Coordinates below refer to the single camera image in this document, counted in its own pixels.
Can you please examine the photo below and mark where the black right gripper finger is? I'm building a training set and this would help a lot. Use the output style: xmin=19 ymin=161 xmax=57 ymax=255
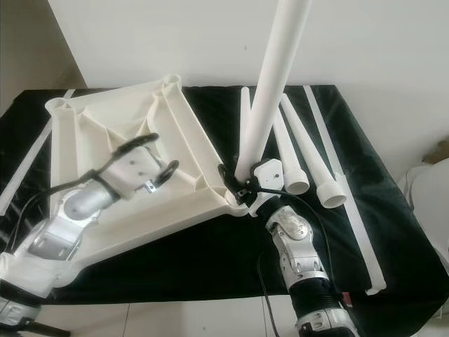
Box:
xmin=217 ymin=163 xmax=245 ymax=204

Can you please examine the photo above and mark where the black table frame bar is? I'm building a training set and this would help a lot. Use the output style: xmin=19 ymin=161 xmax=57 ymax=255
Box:
xmin=35 ymin=322 xmax=71 ymax=336

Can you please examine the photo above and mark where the white tapered table leg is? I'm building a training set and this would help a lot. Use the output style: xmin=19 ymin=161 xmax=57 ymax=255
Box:
xmin=235 ymin=0 xmax=313 ymax=182
xmin=239 ymin=86 xmax=253 ymax=166
xmin=272 ymin=112 xmax=311 ymax=195
xmin=281 ymin=95 xmax=348 ymax=208

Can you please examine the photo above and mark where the white rounded object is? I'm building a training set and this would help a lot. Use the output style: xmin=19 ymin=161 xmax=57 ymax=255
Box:
xmin=396 ymin=137 xmax=449 ymax=232

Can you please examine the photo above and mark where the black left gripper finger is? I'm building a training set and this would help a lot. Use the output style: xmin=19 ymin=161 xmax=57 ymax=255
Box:
xmin=147 ymin=160 xmax=179 ymax=190
xmin=111 ymin=133 xmax=159 ymax=159

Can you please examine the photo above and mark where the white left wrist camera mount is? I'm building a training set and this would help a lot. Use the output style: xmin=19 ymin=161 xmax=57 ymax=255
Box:
xmin=116 ymin=149 xmax=162 ymax=194

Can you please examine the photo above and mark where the long white plastic strip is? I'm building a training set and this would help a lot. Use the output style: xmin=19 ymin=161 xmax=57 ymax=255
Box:
xmin=303 ymin=86 xmax=387 ymax=294
xmin=0 ymin=89 xmax=74 ymax=215

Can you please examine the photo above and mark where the black table cloth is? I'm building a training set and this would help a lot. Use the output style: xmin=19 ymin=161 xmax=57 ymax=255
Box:
xmin=0 ymin=84 xmax=449 ymax=320

